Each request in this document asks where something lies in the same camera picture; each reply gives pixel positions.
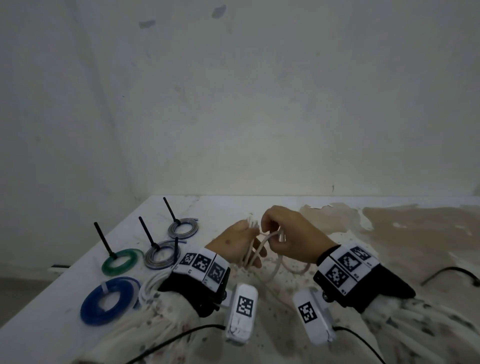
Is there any person's left hand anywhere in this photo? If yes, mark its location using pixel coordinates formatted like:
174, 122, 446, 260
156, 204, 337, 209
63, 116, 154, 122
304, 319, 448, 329
205, 219, 268, 269

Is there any person's right hand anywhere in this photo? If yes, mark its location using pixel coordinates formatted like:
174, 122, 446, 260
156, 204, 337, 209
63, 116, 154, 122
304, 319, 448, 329
259, 205, 340, 265

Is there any thin clear cable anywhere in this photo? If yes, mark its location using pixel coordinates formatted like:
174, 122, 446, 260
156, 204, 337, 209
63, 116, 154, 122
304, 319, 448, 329
241, 213, 312, 286

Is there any clear blue-striped cable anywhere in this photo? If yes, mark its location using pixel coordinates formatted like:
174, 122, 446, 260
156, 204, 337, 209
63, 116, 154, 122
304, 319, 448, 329
167, 216, 200, 240
144, 239, 187, 270

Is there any white cable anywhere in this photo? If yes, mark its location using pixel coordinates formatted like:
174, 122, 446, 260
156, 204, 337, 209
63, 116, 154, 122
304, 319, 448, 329
137, 268, 173, 310

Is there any green wire coil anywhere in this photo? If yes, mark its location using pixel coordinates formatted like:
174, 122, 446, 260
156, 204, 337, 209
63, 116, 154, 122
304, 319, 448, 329
101, 248, 145, 277

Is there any bundle of black cable ties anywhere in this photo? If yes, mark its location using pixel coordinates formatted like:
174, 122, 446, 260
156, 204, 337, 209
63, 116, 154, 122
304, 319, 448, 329
419, 266, 480, 289

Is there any blue wire coil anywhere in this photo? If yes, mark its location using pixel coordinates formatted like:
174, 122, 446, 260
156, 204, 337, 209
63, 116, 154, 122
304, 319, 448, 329
80, 276, 143, 327

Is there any person's right forearm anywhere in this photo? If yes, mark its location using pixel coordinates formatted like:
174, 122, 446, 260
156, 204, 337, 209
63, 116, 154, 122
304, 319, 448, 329
359, 296, 480, 364

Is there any person's left forearm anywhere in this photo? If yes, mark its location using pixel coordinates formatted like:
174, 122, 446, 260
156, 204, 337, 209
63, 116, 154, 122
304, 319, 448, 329
74, 292, 211, 364

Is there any black left wristband with markers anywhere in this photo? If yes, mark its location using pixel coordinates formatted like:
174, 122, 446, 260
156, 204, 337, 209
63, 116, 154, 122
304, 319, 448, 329
158, 247, 232, 319

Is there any black wristband with markers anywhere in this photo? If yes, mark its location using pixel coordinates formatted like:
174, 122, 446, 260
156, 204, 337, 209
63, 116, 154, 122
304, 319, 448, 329
158, 247, 232, 319
313, 242, 416, 314

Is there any black right wristband with markers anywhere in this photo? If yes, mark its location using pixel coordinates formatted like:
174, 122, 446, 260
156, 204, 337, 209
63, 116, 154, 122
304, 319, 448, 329
313, 242, 416, 314

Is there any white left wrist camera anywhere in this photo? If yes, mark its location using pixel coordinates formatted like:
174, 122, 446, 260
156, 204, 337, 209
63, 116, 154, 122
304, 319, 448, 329
224, 283, 259, 347

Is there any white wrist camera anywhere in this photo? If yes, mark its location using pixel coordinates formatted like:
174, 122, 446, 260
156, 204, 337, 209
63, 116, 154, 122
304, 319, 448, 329
224, 283, 259, 347
292, 286, 335, 347

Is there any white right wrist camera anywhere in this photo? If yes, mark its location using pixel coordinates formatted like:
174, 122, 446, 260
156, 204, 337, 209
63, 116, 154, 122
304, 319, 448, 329
292, 286, 335, 347

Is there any black left camera lead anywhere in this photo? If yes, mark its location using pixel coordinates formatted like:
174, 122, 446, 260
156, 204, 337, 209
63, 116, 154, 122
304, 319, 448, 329
125, 324, 226, 364

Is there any black camera lead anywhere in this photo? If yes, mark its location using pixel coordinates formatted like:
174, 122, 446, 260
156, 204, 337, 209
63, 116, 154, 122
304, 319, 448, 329
125, 324, 226, 364
332, 325, 387, 364

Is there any black right camera lead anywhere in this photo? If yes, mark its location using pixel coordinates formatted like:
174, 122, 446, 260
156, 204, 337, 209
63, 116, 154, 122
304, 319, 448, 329
332, 325, 387, 364

